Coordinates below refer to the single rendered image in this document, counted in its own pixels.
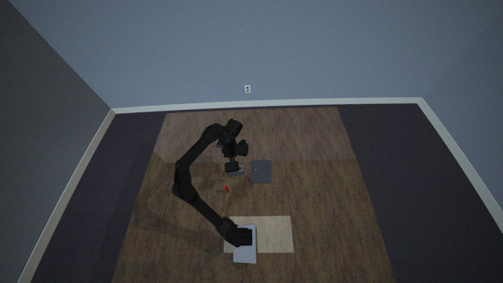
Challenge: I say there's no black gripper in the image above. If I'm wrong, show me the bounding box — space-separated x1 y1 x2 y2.
222 138 239 173

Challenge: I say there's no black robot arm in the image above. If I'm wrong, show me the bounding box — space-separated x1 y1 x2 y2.
172 119 252 248

